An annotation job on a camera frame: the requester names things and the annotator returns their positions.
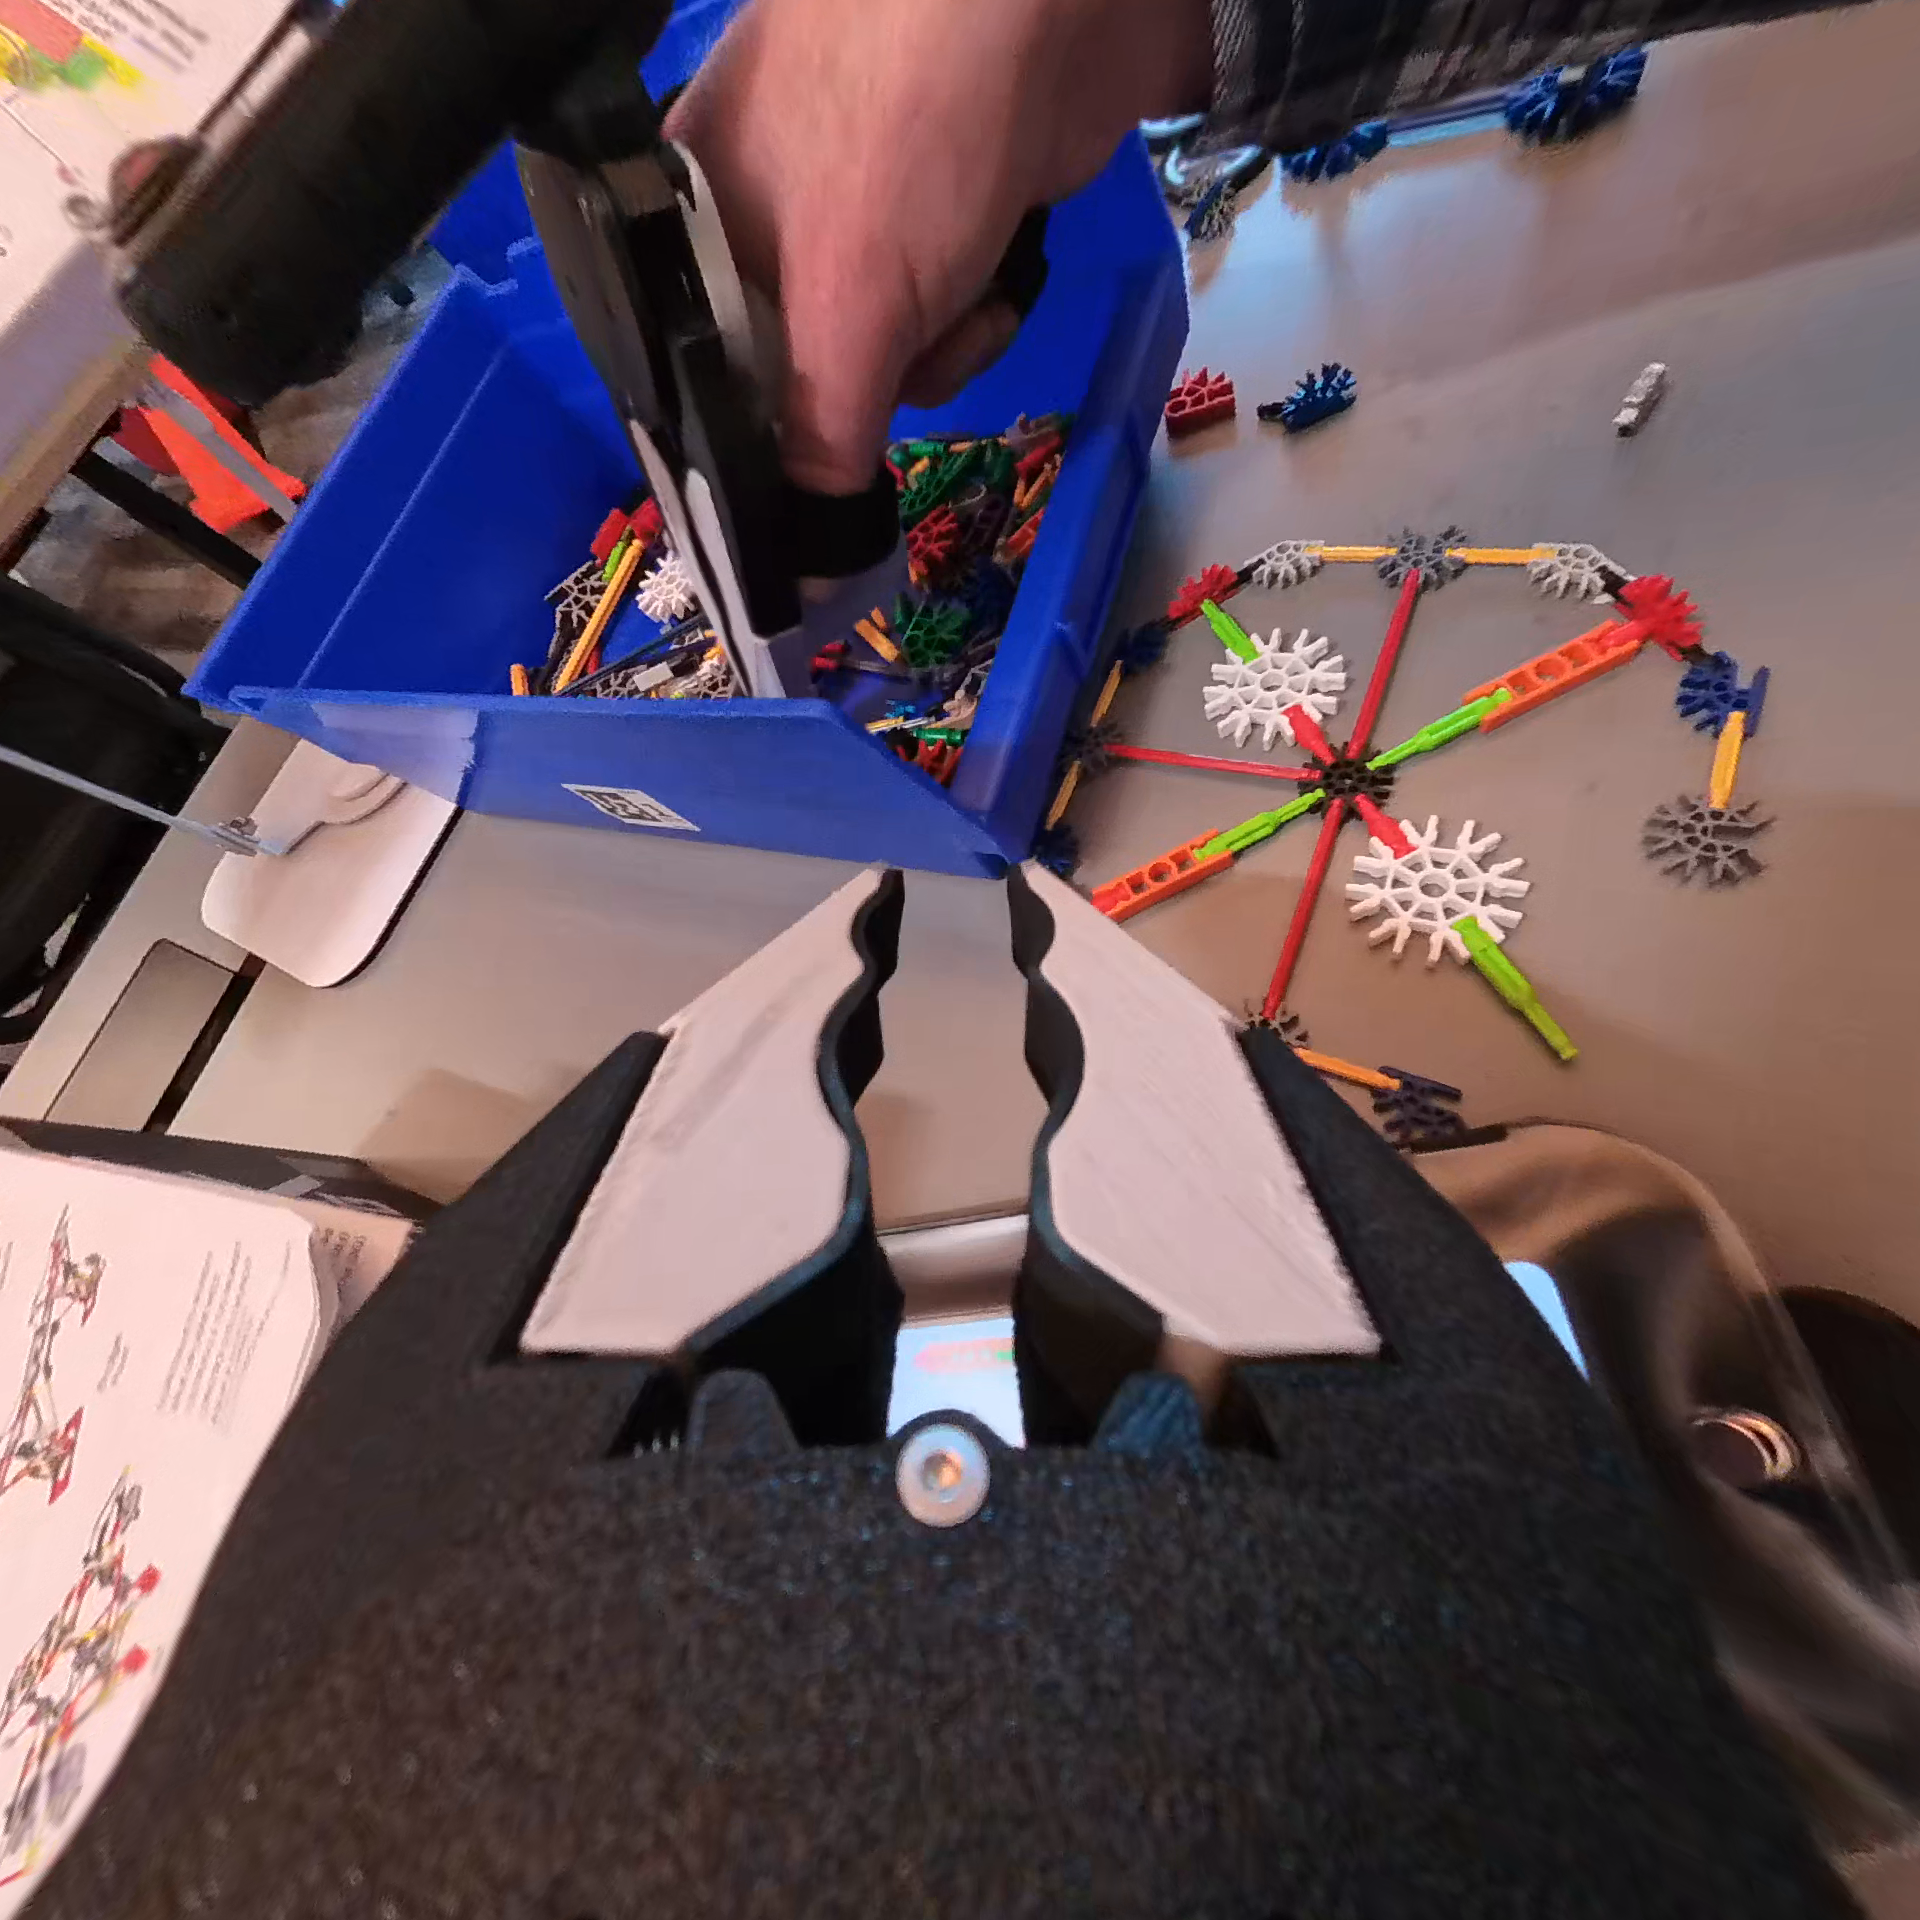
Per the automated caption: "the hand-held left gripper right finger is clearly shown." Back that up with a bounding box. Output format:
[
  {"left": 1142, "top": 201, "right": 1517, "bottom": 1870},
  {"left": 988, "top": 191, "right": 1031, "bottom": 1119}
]
[{"left": 1006, "top": 862, "right": 1383, "bottom": 1365}]

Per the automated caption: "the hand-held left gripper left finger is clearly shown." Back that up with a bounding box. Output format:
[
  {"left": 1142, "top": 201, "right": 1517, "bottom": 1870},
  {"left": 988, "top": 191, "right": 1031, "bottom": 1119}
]
[{"left": 516, "top": 863, "right": 906, "bottom": 1367}]

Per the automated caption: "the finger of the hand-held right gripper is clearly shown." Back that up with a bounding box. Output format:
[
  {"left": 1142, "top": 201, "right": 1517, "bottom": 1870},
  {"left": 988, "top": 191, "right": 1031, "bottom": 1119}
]
[
  {"left": 622, "top": 415, "right": 719, "bottom": 639},
  {"left": 682, "top": 469, "right": 787, "bottom": 701}
]

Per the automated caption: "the pile of colourful toy pieces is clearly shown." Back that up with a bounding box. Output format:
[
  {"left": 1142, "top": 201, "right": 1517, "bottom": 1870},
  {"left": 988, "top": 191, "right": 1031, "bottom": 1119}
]
[{"left": 510, "top": 412, "right": 1075, "bottom": 789}]

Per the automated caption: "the blue plastic bin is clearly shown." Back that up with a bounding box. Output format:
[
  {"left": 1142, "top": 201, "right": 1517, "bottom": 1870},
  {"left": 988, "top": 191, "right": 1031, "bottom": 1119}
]
[
  {"left": 427, "top": 0, "right": 753, "bottom": 295},
  {"left": 188, "top": 128, "right": 1193, "bottom": 880}
]

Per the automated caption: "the colourful toy wheel model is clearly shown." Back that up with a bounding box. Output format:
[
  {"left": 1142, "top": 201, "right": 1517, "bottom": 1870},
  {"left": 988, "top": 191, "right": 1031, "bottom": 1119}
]
[{"left": 1035, "top": 525, "right": 1711, "bottom": 1156}]

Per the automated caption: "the grey toy connector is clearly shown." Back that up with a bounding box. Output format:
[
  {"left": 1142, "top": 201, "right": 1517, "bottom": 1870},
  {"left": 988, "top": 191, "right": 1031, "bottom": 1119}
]
[{"left": 1639, "top": 795, "right": 1775, "bottom": 886}]

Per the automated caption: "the person's right forearm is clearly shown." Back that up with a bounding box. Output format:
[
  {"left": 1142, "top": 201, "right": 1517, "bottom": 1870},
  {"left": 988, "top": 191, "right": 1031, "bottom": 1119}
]
[{"left": 1199, "top": 0, "right": 1920, "bottom": 155}]

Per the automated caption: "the person's right hand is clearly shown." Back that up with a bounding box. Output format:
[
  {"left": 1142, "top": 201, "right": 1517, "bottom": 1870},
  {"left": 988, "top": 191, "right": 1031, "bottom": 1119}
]
[{"left": 660, "top": 0, "right": 1215, "bottom": 495}]

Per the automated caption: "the white instruction sheet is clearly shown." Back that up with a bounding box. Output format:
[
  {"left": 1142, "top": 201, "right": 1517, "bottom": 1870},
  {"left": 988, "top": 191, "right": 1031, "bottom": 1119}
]
[{"left": 0, "top": 0, "right": 302, "bottom": 355}]

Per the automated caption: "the orange traffic cone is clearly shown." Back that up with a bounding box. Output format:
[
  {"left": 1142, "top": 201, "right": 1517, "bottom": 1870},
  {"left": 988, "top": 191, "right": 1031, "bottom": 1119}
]
[{"left": 111, "top": 351, "right": 308, "bottom": 534}]

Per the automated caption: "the smartphone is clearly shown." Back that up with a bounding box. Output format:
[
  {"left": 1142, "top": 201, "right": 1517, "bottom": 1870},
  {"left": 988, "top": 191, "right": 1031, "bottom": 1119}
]
[{"left": 877, "top": 1125, "right": 1920, "bottom": 1849}]

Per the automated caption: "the white plastic sheet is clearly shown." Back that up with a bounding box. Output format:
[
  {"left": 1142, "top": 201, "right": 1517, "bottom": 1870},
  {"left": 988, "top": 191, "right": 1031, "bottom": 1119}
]
[{"left": 201, "top": 743, "right": 461, "bottom": 989}]

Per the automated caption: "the white instruction booklet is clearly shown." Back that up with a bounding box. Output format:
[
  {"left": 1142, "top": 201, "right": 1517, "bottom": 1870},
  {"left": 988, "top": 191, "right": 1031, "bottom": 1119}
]
[{"left": 0, "top": 1148, "right": 335, "bottom": 1892}]

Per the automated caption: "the toy frame model with wheels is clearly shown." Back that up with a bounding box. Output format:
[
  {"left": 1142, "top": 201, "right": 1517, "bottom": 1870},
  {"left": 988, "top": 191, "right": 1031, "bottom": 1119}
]
[{"left": 1155, "top": 46, "right": 1653, "bottom": 241}]

